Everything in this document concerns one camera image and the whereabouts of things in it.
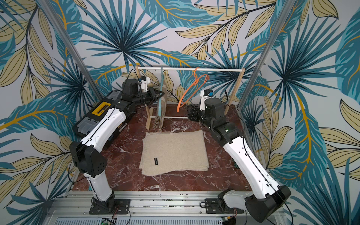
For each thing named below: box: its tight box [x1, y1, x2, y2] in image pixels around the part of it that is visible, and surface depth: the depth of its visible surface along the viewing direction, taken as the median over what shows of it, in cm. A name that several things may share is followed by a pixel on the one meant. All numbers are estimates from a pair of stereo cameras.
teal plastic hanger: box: [158, 66, 164, 117], surface depth 77 cm
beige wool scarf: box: [139, 130, 210, 177], surface depth 92 cm
